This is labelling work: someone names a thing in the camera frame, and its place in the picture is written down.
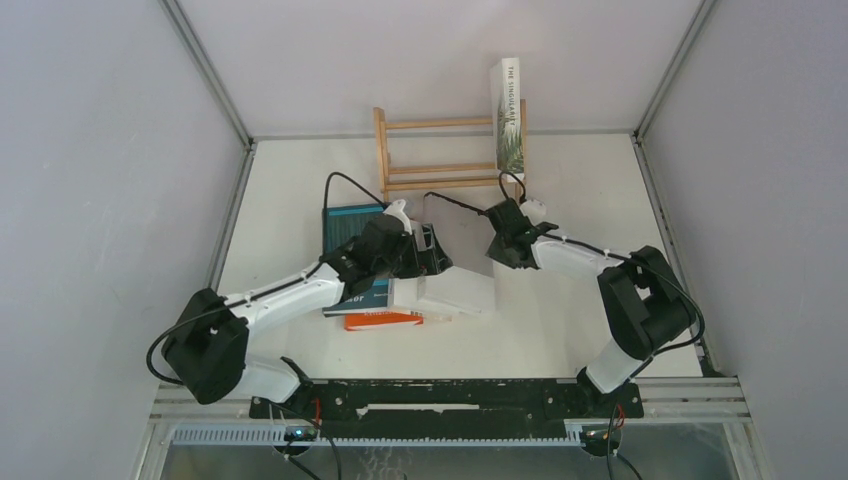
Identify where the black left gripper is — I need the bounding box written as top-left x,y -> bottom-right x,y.
373,224 -> 450,279

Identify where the white Singularity palm book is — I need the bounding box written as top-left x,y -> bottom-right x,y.
489,57 -> 524,178

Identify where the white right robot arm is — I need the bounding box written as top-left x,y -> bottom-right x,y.
475,199 -> 705,416

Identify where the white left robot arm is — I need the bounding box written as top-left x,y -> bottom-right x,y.
152,213 -> 453,417

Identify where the grey notebook with elastic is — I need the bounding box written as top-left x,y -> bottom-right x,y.
423,192 -> 494,277

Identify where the white small book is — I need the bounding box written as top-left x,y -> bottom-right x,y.
417,266 -> 496,315

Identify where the white thick book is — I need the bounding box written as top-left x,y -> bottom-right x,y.
390,221 -> 453,321

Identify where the teal Humor book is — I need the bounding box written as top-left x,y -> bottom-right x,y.
322,203 -> 390,317

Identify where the orange book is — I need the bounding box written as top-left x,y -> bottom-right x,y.
344,312 -> 424,332

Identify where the wooden book rack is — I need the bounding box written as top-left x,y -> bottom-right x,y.
373,107 -> 527,200

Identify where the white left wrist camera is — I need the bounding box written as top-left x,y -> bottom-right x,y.
383,199 -> 413,234

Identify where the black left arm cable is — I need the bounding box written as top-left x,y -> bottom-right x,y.
145,172 -> 392,387

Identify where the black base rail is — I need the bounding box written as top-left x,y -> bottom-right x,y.
249,378 -> 644,441

